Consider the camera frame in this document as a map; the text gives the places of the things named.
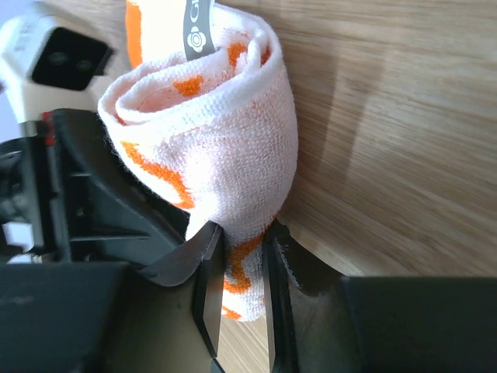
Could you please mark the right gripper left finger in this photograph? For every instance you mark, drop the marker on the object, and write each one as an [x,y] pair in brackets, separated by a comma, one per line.
[107,317]

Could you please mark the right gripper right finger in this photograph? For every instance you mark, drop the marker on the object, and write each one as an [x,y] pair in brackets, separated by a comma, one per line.
[319,320]

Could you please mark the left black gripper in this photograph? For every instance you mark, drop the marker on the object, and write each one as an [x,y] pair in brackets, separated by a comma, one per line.
[81,201]

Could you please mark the orange white patterned towel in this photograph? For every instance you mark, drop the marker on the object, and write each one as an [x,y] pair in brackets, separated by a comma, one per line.
[206,120]

